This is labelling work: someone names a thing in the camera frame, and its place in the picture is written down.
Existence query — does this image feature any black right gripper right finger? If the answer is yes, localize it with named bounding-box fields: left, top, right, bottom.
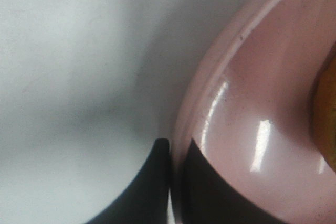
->
left=181, top=140, right=336, bottom=224

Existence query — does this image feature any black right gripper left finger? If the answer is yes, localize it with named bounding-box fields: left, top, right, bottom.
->
left=89, top=138, right=171, bottom=223

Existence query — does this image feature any pink round plate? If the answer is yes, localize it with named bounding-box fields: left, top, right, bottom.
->
left=171, top=0, right=335, bottom=223

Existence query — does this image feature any burger with lettuce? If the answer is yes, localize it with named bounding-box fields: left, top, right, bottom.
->
left=312, top=55, right=335, bottom=171

